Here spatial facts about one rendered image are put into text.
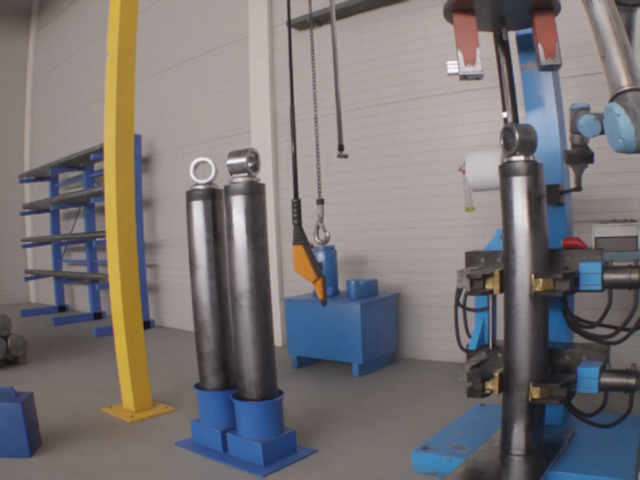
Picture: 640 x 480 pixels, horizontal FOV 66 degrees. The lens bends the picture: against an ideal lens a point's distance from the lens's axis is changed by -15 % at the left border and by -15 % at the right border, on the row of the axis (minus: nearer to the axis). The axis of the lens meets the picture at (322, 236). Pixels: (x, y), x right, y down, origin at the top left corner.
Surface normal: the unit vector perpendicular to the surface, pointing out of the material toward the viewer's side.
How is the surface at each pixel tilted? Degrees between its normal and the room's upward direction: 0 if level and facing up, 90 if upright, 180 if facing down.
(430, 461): 90
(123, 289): 90
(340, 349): 90
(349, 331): 90
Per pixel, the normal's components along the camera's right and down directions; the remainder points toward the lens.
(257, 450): -0.62, 0.04
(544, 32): -0.22, 0.03
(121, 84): 0.78, -0.03
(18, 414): 0.18, 0.00
